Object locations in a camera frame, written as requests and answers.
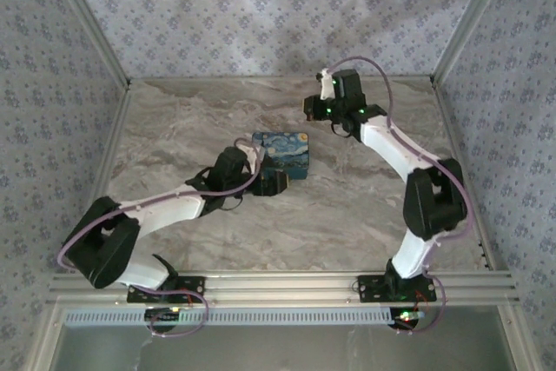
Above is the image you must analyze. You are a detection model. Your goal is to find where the starry night print box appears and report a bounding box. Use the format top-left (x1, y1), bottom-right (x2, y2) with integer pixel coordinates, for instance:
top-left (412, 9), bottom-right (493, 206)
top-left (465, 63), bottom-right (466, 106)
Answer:
top-left (251, 129), bottom-right (311, 182)

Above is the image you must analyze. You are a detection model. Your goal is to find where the grey metal panel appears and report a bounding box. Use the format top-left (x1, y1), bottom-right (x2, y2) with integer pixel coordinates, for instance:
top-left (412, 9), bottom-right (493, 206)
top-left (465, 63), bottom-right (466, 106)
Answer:
top-left (36, 304), bottom-right (520, 371)

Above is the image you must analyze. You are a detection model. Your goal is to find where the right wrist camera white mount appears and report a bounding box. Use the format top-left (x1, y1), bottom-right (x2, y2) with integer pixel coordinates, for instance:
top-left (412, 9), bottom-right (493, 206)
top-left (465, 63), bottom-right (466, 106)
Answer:
top-left (318, 69), bottom-right (338, 101)

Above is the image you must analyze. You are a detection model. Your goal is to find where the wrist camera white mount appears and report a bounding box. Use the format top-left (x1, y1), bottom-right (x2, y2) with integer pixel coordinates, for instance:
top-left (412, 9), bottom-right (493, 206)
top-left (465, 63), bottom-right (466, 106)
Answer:
top-left (318, 69), bottom-right (338, 101)
top-left (247, 143), bottom-right (267, 169)

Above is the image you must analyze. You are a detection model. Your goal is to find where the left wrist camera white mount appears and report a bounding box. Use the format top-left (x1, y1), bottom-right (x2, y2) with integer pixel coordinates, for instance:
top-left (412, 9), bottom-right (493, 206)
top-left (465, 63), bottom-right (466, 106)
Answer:
top-left (247, 143), bottom-right (267, 169)

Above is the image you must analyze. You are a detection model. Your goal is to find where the aluminium mounting rail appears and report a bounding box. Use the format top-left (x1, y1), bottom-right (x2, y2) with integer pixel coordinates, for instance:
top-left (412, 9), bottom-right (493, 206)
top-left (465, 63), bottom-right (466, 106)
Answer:
top-left (48, 270), bottom-right (520, 306)

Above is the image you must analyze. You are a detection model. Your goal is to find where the aluminium table edge rail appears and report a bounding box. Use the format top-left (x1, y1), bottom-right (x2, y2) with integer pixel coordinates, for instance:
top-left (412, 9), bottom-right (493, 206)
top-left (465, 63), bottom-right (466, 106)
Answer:
top-left (67, 86), bottom-right (132, 273)
top-left (434, 83), bottom-right (497, 271)

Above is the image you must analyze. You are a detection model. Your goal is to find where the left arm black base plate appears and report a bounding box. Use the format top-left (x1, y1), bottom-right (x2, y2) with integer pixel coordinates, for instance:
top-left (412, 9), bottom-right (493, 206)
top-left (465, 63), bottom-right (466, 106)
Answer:
top-left (127, 276), bottom-right (206, 304)

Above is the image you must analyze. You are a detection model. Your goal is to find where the grey slotted cable duct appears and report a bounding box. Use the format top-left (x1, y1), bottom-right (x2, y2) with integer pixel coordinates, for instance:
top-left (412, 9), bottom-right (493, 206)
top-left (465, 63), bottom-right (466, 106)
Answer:
top-left (63, 306), bottom-right (392, 328)

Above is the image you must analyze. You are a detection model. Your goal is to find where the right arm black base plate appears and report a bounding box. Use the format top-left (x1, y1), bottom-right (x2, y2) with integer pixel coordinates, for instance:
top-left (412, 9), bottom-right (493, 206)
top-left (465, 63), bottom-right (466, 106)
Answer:
top-left (356, 275), bottom-right (437, 304)

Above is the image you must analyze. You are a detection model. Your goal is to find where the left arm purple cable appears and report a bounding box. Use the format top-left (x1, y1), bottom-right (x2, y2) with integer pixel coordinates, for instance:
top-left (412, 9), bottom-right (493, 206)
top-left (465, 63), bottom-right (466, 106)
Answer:
top-left (57, 138), bottom-right (210, 338)

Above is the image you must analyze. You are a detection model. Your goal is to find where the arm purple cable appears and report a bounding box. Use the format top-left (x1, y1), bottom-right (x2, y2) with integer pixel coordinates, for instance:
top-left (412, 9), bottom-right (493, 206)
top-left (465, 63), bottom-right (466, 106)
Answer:
top-left (328, 56), bottom-right (473, 335)
top-left (57, 138), bottom-right (210, 338)

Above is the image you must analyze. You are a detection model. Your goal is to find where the aluminium corner post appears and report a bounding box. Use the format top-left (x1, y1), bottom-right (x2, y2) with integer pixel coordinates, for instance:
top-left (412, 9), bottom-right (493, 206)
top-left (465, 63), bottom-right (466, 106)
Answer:
top-left (433, 0), bottom-right (519, 85)
top-left (43, 0), bottom-right (132, 88)

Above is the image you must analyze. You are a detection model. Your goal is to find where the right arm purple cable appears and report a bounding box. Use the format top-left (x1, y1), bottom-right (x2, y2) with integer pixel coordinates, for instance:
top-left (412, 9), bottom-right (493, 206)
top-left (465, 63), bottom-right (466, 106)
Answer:
top-left (328, 56), bottom-right (473, 335)

